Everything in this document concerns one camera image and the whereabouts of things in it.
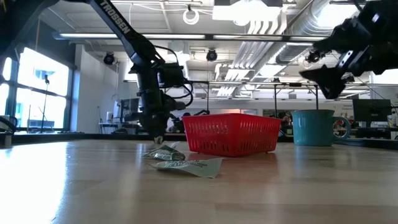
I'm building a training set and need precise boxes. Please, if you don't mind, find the silver ventilation duct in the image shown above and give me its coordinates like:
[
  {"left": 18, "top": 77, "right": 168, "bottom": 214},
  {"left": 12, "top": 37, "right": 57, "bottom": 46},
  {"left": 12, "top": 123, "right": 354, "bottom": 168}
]
[{"left": 275, "top": 0, "right": 361, "bottom": 66}]

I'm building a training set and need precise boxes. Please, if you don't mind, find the long ceiling light bar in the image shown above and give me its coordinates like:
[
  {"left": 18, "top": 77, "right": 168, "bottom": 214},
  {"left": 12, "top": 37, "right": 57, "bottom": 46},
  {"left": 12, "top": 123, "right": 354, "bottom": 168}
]
[{"left": 52, "top": 30, "right": 330, "bottom": 43}]

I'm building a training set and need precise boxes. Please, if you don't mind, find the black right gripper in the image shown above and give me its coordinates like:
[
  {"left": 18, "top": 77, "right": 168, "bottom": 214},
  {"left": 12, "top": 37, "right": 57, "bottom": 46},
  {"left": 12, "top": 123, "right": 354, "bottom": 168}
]
[{"left": 299, "top": 0, "right": 398, "bottom": 100}]

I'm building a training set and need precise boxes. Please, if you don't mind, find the black tripod stand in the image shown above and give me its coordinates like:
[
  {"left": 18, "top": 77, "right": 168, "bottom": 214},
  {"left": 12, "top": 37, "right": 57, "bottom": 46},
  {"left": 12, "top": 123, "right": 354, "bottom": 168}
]
[{"left": 39, "top": 73, "right": 51, "bottom": 134}]

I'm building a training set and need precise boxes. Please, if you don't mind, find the black computer monitor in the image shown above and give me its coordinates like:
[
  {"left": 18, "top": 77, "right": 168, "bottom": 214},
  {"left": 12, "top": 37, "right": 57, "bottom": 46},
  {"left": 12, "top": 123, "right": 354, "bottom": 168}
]
[
  {"left": 352, "top": 99, "right": 392, "bottom": 123},
  {"left": 119, "top": 98, "right": 141, "bottom": 124}
]

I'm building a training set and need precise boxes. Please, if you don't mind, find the black metal gantry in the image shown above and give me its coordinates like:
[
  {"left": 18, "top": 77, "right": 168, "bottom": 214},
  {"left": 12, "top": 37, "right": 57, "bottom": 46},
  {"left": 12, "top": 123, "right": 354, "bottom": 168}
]
[{"left": 123, "top": 79, "right": 320, "bottom": 118}]

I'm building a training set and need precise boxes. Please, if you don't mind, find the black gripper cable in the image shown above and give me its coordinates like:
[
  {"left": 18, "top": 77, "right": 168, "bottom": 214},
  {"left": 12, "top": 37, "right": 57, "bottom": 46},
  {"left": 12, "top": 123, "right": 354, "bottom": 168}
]
[{"left": 154, "top": 45, "right": 194, "bottom": 108}]

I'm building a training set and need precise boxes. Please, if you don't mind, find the teal ceramic mug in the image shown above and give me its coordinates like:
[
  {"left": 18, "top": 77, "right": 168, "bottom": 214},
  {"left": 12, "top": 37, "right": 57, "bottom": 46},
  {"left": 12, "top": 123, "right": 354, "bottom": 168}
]
[{"left": 291, "top": 109, "right": 352, "bottom": 147}]

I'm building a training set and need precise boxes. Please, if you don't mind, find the red plastic basket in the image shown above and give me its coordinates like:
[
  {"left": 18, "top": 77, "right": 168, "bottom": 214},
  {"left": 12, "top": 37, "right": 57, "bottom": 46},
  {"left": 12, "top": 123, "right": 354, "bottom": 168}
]
[{"left": 182, "top": 113, "right": 282, "bottom": 157}]

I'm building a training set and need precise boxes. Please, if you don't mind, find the white cable loop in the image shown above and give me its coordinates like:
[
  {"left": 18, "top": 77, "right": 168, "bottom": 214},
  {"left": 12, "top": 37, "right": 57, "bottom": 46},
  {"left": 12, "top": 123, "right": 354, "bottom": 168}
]
[{"left": 182, "top": 7, "right": 200, "bottom": 26}]

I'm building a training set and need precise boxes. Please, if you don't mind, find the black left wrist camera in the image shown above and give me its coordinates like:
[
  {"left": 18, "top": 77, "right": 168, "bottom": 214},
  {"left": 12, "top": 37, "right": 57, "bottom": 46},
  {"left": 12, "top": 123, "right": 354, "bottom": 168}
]
[{"left": 158, "top": 63, "right": 187, "bottom": 88}]

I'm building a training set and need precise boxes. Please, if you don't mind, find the large window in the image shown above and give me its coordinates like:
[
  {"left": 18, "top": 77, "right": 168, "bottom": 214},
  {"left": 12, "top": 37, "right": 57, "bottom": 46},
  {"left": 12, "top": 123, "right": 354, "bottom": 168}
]
[{"left": 0, "top": 46, "right": 71, "bottom": 130}]

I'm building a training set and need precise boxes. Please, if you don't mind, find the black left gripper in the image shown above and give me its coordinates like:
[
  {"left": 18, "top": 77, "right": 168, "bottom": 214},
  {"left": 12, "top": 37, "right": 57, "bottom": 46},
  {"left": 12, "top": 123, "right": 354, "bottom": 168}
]
[{"left": 136, "top": 58, "right": 187, "bottom": 143}]

